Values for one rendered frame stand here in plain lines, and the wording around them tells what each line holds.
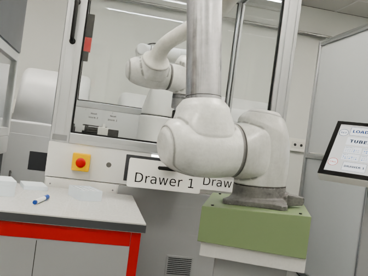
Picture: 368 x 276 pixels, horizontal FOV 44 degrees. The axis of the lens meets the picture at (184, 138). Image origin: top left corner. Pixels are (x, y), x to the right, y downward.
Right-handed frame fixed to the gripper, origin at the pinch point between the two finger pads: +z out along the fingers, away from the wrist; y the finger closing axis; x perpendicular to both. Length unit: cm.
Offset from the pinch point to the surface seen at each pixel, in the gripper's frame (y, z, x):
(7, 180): -15, 12, 58
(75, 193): -4.6, 15.2, 36.0
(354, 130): 6, -23, -77
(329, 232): 152, 47, -155
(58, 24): 343, -117, 87
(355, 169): -8, -6, -72
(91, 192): -7.6, 14.0, 30.2
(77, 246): -37, 26, 32
